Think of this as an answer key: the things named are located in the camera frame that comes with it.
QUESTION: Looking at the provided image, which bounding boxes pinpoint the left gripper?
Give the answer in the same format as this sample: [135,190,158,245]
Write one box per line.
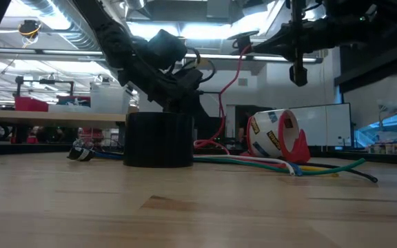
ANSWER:
[134,64,217,121]

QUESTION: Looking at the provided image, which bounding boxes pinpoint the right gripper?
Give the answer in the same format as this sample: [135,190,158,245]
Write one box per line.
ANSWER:
[252,0,329,88]

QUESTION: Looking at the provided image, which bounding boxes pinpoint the red cord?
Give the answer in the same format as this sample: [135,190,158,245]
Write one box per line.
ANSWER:
[193,43,289,169]

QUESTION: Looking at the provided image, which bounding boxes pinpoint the black computer monitor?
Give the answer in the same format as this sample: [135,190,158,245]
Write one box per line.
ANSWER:
[194,115,227,149]

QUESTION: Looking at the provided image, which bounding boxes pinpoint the black cylindrical container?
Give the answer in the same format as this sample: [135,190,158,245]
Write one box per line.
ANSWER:
[123,112,196,169]

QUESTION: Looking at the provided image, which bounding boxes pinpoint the white sticker-covered tape roll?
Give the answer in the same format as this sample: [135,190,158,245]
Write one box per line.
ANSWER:
[247,109,291,159]

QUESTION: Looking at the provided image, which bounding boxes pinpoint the white plastic tote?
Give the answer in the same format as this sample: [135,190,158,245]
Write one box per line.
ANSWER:
[90,82,133,114]

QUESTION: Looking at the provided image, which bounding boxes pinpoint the clear safety glasses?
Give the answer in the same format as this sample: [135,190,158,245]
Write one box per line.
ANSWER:
[71,136,125,155]

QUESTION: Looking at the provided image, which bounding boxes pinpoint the whiteboard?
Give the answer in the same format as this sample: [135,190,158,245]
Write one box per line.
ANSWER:
[289,102,354,148]

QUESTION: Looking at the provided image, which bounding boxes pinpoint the red tape dispenser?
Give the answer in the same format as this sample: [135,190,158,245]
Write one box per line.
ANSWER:
[245,108,312,164]

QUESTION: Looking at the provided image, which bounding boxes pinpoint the ceiling light bar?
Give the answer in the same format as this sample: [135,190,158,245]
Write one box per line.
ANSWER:
[0,48,324,65]

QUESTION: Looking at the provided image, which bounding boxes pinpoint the wooden workbench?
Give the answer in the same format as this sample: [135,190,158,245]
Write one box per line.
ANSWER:
[0,109,128,129]

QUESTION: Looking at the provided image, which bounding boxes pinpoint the red box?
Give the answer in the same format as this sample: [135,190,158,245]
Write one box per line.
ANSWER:
[14,96,50,112]

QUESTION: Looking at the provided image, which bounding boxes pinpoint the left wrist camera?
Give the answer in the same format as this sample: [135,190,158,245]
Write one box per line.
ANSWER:
[181,68,205,91]

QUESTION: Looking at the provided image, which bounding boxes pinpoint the white cord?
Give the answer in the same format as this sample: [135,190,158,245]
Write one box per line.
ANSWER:
[193,154,298,177]

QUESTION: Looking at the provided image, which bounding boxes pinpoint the cord end plug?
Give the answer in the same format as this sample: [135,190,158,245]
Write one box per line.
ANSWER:
[66,146,96,163]

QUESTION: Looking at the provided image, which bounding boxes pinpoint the yellow cord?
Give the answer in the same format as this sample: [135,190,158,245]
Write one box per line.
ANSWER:
[300,165,340,178]

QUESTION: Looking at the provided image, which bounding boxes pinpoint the silver ventilation duct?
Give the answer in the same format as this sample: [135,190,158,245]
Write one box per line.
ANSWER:
[19,0,153,89]

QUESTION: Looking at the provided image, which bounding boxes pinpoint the green cord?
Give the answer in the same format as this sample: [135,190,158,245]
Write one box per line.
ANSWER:
[193,157,367,176]

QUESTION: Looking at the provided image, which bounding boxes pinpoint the black cord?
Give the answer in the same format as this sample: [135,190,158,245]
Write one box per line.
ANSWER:
[308,162,379,183]

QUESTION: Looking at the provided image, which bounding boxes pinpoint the yellow cable reel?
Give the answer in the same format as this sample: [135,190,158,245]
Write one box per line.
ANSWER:
[17,19,43,39]

